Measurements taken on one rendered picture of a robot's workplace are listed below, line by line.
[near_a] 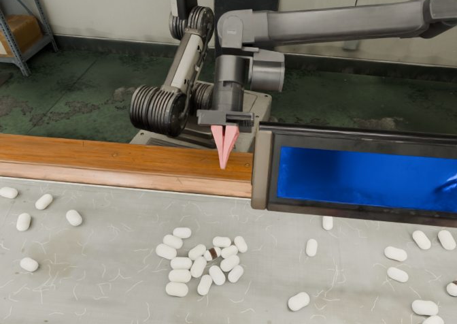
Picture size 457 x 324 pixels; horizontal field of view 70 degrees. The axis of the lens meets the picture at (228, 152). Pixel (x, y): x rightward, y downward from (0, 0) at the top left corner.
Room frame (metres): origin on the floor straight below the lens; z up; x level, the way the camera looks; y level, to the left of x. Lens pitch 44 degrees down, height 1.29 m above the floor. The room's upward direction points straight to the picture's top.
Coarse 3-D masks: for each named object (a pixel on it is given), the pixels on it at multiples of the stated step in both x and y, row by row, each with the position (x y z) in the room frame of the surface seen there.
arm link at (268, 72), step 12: (228, 24) 0.57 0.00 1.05; (240, 24) 0.57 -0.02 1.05; (228, 36) 0.55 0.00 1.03; (240, 36) 0.55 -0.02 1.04; (228, 48) 0.55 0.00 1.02; (240, 48) 0.54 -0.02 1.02; (252, 48) 0.55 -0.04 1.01; (264, 60) 0.55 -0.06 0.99; (276, 60) 0.54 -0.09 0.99; (252, 72) 0.52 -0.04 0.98; (264, 72) 0.52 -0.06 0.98; (276, 72) 0.52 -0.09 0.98; (252, 84) 0.52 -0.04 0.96; (264, 84) 0.51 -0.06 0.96; (276, 84) 0.51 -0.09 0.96
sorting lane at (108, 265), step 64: (64, 192) 0.45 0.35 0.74; (128, 192) 0.45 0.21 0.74; (0, 256) 0.30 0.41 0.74; (64, 256) 0.30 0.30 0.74; (128, 256) 0.30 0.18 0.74; (256, 256) 0.30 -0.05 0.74; (320, 256) 0.30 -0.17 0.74; (384, 256) 0.30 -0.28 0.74; (448, 256) 0.30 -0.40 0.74; (0, 320) 0.19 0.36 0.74; (64, 320) 0.19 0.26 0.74; (128, 320) 0.19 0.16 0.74; (192, 320) 0.19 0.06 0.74; (256, 320) 0.19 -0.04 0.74; (320, 320) 0.19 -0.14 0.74; (384, 320) 0.19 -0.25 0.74; (448, 320) 0.19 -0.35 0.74
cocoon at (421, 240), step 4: (416, 232) 0.34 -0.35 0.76; (420, 232) 0.33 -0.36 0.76; (416, 236) 0.33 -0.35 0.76; (420, 236) 0.33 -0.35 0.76; (424, 236) 0.33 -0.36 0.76; (416, 240) 0.32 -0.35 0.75; (420, 240) 0.32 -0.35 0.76; (424, 240) 0.32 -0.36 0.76; (428, 240) 0.32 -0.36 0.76; (420, 244) 0.31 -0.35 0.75; (424, 244) 0.31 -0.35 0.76; (428, 244) 0.31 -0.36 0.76; (424, 248) 0.31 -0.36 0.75
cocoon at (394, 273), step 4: (388, 268) 0.27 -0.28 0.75; (392, 268) 0.26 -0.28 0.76; (396, 268) 0.27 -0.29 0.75; (388, 272) 0.26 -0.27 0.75; (392, 272) 0.26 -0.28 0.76; (396, 272) 0.26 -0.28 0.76; (400, 272) 0.26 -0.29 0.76; (404, 272) 0.26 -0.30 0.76; (392, 276) 0.25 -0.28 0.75; (396, 276) 0.25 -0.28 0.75; (400, 276) 0.25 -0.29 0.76; (404, 276) 0.25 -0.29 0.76; (400, 280) 0.25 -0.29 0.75; (404, 280) 0.25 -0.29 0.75
